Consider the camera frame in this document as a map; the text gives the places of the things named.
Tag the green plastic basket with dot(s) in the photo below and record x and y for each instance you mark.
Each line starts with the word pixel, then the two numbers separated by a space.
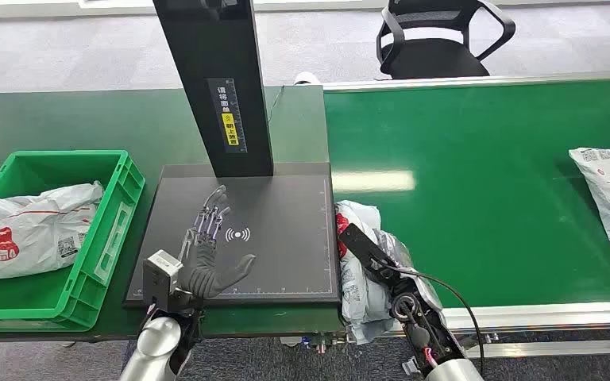
pixel 100 252

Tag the grey package with red house print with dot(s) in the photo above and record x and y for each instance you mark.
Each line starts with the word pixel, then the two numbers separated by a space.
pixel 26 231

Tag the green conveyor belt with metal frame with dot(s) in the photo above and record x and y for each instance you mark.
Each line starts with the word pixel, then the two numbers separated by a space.
pixel 494 210

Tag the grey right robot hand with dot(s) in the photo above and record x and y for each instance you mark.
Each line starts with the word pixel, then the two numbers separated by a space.
pixel 402 252

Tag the black scale column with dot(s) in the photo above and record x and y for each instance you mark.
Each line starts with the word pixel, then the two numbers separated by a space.
pixel 215 52

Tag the black weighing platform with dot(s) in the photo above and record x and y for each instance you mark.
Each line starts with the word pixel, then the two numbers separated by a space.
pixel 284 252

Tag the grey courier package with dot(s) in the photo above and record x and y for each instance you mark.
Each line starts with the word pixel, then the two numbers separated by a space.
pixel 360 300

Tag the black and yellow column label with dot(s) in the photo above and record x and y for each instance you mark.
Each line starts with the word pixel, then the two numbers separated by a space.
pixel 228 115

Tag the small white round object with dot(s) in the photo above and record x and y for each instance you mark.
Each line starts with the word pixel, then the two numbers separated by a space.
pixel 307 79

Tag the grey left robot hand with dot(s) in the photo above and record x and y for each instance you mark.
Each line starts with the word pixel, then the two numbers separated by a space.
pixel 205 268

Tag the black office chair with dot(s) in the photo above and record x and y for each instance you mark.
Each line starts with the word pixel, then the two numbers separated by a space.
pixel 436 58

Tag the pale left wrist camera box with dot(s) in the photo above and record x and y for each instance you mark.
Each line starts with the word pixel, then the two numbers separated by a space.
pixel 159 273

